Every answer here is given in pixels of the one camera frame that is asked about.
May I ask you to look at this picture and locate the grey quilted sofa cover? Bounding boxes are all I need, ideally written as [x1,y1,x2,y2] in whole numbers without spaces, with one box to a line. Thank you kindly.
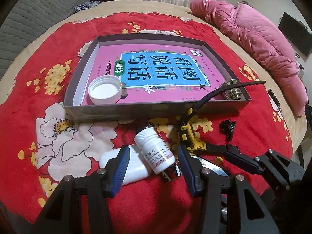
[1,0,89,77]

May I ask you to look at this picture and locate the brass metal knob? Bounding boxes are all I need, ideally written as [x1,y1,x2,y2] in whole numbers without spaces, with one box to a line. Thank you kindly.
[220,79,242,100]

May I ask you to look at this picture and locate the pink quilted jacket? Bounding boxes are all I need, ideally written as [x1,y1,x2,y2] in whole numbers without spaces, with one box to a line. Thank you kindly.
[190,0,308,117]

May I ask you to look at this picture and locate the small black clip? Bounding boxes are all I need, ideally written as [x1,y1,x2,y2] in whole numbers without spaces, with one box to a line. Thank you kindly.
[219,119,237,143]

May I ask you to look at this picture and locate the black television screen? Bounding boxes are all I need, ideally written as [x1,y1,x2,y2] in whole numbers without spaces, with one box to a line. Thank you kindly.
[278,12,312,56]

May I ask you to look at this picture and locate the white jar lid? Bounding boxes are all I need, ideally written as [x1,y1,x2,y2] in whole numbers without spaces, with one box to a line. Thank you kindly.
[88,75,122,105]

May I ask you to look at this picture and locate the blanket brand label tag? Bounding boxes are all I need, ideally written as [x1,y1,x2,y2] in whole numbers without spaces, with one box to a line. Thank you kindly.
[267,89,282,113]

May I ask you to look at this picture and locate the grey shallow cardboard box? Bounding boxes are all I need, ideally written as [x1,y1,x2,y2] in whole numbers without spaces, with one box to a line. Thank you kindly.
[63,33,237,123]

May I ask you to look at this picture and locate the yellow black wristwatch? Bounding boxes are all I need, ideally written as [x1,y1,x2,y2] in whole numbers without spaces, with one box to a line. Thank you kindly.
[177,80,266,153]

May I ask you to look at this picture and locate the black rectangular lighter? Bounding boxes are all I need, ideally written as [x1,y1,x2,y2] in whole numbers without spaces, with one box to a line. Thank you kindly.
[191,154,229,176]

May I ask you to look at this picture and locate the white pill bottle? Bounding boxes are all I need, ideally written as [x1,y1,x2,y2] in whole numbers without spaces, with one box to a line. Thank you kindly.
[133,126,177,176]

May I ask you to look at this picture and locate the white earbuds case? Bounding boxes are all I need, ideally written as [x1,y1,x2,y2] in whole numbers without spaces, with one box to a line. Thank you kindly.
[98,144,152,187]

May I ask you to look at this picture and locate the blue patterned cloth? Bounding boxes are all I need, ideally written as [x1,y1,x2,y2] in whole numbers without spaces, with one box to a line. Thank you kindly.
[74,1,100,14]

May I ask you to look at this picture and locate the pink Chinese workbook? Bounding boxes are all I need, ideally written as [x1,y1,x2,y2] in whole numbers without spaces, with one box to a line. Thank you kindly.
[82,44,226,104]

